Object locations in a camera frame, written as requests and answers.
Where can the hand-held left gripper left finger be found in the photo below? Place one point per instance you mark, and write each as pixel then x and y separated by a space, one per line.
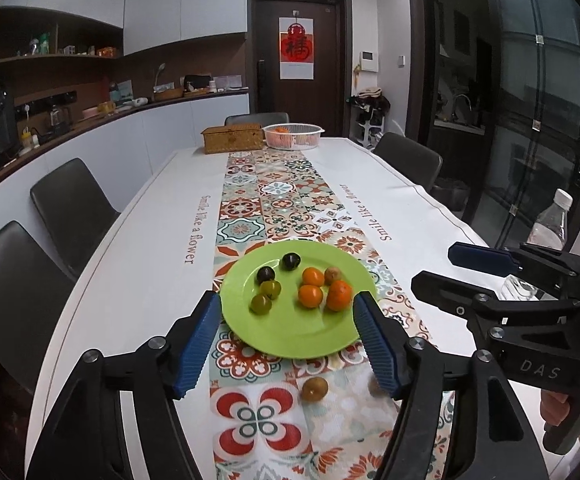
pixel 197 345

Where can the dark purple plum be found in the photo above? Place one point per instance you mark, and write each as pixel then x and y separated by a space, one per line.
pixel 290 261
pixel 266 274

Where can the woven wicker box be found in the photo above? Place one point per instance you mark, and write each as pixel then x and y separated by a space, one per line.
pixel 232 138

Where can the green plate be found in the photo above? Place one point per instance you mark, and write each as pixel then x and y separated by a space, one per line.
pixel 290 330

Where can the white intercom panel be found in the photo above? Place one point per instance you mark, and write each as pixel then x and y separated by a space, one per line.
pixel 367 60

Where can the metal faucet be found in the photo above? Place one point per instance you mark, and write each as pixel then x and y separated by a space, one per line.
pixel 462 102

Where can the clear plastic fruit container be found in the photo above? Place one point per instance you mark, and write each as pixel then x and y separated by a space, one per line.
pixel 295 137

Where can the white lower cabinets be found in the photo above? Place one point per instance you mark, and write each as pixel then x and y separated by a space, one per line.
pixel 159 125

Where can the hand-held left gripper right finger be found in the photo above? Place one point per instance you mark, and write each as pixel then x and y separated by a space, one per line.
pixel 377 345

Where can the wicker basket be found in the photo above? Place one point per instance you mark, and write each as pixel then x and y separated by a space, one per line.
pixel 168 95

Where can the grey dining chair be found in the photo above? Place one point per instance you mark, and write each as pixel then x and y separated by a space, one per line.
pixel 257 119
pixel 410 157
pixel 14 295
pixel 69 205

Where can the dark brown door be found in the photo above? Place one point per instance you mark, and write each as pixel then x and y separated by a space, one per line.
pixel 265 35

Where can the brown kiwi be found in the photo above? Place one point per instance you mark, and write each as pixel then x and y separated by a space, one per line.
pixel 315 389
pixel 332 275

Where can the hanging ornament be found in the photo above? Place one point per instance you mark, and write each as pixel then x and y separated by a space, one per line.
pixel 357 76

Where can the red and white wall calendar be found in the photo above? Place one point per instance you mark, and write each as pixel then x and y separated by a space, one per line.
pixel 297 50

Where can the glass kettle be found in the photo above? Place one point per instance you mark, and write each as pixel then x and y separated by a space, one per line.
pixel 58 119

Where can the person's right hand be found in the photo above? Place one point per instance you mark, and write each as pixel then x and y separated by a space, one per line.
pixel 555 407

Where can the white cabinets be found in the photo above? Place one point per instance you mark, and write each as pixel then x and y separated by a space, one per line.
pixel 159 125
pixel 184 5

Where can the white desk lamp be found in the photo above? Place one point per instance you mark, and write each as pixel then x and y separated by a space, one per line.
pixel 159 72

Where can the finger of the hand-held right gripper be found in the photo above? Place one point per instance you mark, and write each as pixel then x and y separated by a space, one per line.
pixel 480 255
pixel 445 290

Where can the white upper cabinets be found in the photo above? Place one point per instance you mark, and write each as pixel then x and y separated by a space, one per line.
pixel 184 5

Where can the teal container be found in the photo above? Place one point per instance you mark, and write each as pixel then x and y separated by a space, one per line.
pixel 119 92

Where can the glass sliding door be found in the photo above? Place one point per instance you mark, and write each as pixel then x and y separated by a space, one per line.
pixel 540 110

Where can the clear plastic water bottle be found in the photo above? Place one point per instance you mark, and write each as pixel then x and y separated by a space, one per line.
pixel 550 225

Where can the small orange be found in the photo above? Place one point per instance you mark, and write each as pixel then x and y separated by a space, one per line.
pixel 339 294
pixel 313 276
pixel 309 296

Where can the black bag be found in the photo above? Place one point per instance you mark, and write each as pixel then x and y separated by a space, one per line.
pixel 197 82

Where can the rack with clothes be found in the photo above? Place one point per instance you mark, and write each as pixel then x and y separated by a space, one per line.
pixel 370 105

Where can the small yellow bottle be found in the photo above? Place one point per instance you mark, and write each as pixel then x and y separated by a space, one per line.
pixel 27 138

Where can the green plum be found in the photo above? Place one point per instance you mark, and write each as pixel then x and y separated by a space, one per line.
pixel 261 304
pixel 271 288

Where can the dark wooden wall shelf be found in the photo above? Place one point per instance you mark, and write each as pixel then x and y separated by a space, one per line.
pixel 44 57

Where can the patterned table runner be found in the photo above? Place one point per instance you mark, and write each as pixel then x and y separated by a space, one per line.
pixel 270 200

